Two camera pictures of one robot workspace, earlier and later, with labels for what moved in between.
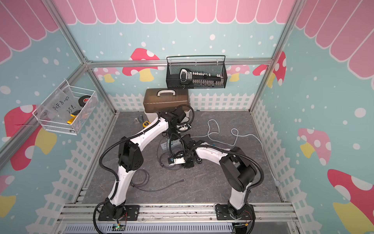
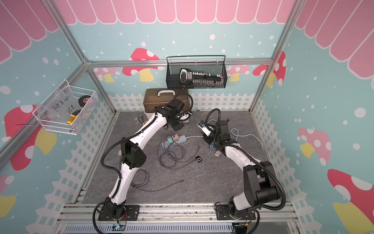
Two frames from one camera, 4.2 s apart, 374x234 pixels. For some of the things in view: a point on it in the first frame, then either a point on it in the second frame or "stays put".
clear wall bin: [66, 109] stays put
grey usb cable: [157, 153] -> [180, 160]
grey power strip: [164, 146] stays put
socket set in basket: [200, 79] stays put
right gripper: [187, 165] -> [206, 138]
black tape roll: [83, 100] stays put
